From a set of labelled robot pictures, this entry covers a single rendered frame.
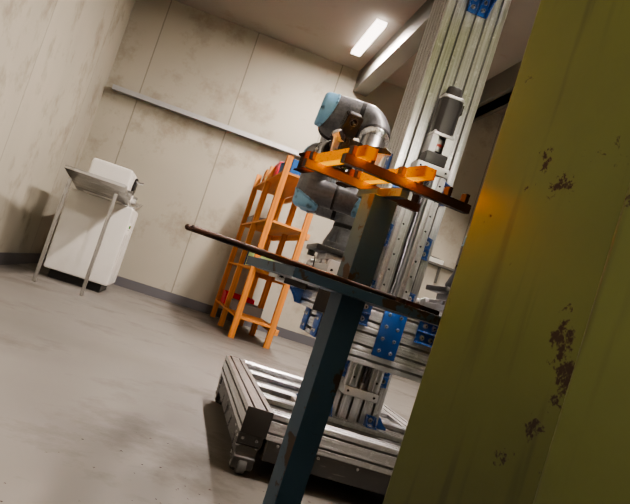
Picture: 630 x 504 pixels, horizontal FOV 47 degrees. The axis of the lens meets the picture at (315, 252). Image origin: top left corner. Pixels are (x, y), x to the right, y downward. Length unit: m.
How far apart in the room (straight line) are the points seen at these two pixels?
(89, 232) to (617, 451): 7.07
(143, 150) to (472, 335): 8.66
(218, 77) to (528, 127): 8.70
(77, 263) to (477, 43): 5.48
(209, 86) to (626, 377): 9.21
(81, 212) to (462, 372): 6.67
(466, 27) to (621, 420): 2.32
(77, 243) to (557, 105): 6.71
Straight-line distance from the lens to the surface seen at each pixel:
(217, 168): 9.75
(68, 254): 7.76
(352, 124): 1.93
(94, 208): 7.74
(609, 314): 0.98
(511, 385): 1.22
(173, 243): 9.68
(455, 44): 3.05
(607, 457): 0.94
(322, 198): 2.04
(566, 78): 1.38
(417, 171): 1.49
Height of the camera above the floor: 0.63
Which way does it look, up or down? 3 degrees up
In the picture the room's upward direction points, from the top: 18 degrees clockwise
